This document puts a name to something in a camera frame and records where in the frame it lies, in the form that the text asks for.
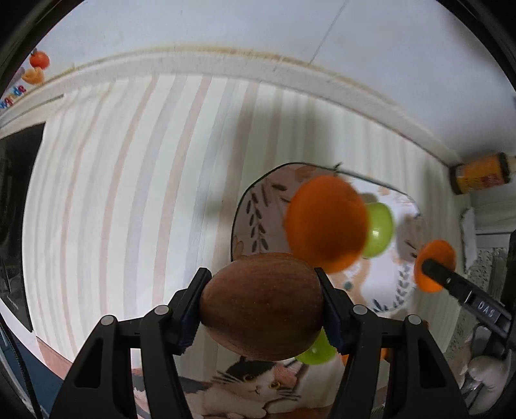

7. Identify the colourful wall sticker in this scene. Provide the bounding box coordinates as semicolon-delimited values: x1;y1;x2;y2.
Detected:
0;48;51;111

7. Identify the striped cat print mat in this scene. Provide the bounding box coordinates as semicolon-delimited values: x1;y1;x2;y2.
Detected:
22;73;464;419

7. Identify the black gas stove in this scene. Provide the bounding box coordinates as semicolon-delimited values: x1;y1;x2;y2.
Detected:
0;123;46;333

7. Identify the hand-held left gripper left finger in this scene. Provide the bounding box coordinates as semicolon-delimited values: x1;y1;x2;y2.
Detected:
48;268;212;419

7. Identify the person's right hand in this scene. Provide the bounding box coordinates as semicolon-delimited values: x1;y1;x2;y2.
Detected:
468;355;509;415

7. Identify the red-brown streaked apple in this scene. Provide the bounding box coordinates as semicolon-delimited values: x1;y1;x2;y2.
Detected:
199;253;325;361

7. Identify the blue cabinet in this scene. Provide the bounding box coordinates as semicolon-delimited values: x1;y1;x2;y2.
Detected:
0;318;65;419

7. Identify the white paper card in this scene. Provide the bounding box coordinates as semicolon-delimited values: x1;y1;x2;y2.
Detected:
460;207;478;275

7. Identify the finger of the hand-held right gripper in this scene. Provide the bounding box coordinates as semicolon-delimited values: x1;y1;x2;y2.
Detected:
420;259;476;301

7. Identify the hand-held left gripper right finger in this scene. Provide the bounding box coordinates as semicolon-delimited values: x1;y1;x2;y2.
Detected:
314;268;470;419

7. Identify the large orange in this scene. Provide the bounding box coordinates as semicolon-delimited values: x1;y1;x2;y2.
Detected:
285;175;369;275

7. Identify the green apple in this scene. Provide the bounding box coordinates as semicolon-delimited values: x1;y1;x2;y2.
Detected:
295;328;337;366
361;202;394;259

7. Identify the soy sauce bottle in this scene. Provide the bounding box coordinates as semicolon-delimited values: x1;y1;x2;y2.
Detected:
449;152;516;195

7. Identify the floral print plate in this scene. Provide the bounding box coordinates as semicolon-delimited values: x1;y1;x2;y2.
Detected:
231;162;426;314

